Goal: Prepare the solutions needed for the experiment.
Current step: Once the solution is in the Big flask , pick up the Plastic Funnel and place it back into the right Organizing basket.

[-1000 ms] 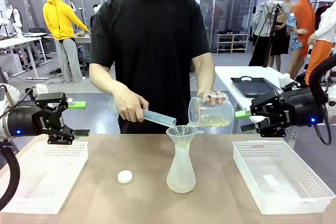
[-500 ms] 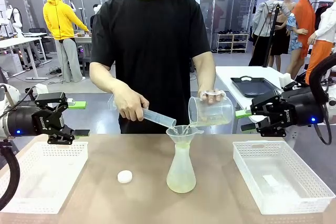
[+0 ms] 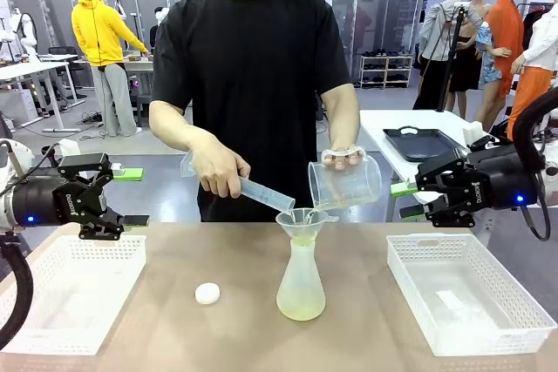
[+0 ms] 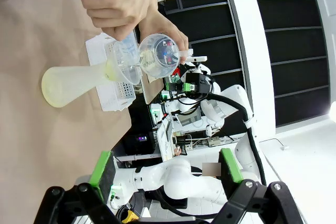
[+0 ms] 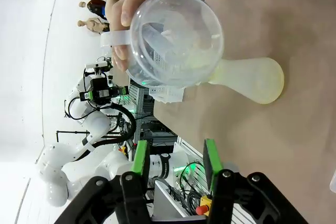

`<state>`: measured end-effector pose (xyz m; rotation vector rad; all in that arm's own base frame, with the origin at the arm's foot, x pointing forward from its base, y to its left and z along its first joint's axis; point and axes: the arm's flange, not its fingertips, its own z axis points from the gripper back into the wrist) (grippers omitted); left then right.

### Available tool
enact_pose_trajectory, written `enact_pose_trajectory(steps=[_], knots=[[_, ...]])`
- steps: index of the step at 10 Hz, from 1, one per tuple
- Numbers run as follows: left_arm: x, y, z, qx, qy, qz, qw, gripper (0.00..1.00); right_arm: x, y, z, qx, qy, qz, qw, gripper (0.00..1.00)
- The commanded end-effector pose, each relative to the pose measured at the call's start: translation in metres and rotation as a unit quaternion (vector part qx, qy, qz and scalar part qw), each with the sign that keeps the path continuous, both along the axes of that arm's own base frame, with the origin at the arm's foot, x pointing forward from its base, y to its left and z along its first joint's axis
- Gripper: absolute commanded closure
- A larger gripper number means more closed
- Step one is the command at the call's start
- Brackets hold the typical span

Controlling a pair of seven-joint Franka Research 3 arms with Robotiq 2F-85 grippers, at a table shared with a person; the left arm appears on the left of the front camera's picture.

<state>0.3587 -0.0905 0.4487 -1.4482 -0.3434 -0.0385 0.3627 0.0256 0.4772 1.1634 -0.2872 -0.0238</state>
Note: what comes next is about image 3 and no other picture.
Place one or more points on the person's left hand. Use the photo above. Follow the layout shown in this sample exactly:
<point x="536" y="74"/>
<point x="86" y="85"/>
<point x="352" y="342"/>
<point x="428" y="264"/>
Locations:
<point x="344" y="158"/>

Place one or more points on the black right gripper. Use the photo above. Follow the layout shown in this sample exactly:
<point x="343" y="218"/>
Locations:
<point x="497" y="184"/>

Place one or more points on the clear plastic measuring beaker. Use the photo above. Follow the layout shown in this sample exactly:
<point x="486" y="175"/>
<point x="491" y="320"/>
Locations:
<point x="349" y="184"/>

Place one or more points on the white shoe rack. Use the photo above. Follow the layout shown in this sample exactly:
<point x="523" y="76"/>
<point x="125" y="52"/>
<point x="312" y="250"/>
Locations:
<point x="387" y="71"/>

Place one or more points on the translucent plastic funnel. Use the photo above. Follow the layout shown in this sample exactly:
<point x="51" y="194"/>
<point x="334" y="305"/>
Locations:
<point x="301" y="226"/>

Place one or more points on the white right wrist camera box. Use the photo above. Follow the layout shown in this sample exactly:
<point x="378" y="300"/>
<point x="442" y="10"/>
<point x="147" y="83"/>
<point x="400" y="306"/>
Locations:
<point x="474" y="130"/>

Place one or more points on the white round screw cap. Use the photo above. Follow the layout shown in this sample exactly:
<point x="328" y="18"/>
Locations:
<point x="207" y="293"/>

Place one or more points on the person torso black t-shirt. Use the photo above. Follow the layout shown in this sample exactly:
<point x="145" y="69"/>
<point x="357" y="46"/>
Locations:
<point x="253" y="62"/>

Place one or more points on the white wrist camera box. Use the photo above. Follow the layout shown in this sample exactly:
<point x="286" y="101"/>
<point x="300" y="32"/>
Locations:
<point x="70" y="147"/>
<point x="474" y="130"/>

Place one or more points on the white perforated plastic basket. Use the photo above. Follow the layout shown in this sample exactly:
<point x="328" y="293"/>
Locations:
<point x="70" y="285"/>
<point x="462" y="276"/>

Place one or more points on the person's right forearm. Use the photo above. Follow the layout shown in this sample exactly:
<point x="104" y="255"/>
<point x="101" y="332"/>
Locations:
<point x="178" y="128"/>

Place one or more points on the figure in blue floral dress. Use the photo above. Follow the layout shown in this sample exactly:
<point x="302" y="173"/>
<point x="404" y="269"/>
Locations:
<point x="487" y="54"/>

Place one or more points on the white side table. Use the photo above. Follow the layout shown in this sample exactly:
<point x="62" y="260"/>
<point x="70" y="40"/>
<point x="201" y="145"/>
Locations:
<point x="379" y="128"/>

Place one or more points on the white desk with metal legs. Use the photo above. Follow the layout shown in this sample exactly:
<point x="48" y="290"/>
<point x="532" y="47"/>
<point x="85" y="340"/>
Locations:
<point x="30" y="69"/>

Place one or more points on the clear plastic graduated cylinder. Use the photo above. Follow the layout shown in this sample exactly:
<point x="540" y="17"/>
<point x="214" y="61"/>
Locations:
<point x="270" y="195"/>

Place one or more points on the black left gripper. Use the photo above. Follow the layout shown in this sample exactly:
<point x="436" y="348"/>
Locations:
<point x="48" y="202"/>

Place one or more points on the mannequin in grey jacket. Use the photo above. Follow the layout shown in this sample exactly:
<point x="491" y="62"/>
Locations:
<point x="436" y="32"/>

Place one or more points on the black rectangular tray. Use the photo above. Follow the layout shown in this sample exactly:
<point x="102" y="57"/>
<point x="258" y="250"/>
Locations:
<point x="425" y="143"/>

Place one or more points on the translucent conical plastic flask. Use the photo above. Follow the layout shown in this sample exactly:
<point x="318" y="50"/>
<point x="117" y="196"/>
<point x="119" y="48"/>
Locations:
<point x="301" y="293"/>

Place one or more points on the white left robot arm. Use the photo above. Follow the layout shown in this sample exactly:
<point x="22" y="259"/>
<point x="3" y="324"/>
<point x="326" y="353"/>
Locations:
<point x="17" y="158"/>

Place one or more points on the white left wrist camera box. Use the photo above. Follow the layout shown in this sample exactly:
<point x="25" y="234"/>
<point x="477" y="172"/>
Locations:
<point x="70" y="147"/>

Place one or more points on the black office chair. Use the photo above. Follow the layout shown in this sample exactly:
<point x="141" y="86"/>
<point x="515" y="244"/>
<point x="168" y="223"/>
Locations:
<point x="65" y="62"/>

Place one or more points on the black camera tripod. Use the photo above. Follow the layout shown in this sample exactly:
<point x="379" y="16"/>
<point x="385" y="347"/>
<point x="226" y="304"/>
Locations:
<point x="449" y="54"/>

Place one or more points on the person in yellow hoodie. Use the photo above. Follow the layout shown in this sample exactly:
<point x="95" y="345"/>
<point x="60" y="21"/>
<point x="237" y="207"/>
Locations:
<point x="98" y="32"/>

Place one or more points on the person's right hand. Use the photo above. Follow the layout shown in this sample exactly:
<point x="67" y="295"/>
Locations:
<point x="222" y="171"/>

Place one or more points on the mannequin in orange trousers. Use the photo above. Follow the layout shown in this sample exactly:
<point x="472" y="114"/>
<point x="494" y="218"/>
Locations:
<point x="534" y="84"/>

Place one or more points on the person's left forearm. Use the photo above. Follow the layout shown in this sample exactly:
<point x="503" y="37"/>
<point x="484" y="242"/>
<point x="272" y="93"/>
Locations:
<point x="344" y="119"/>

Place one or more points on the mannequin in orange robe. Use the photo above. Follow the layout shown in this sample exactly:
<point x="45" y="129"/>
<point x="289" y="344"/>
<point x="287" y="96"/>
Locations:
<point x="505" y="36"/>

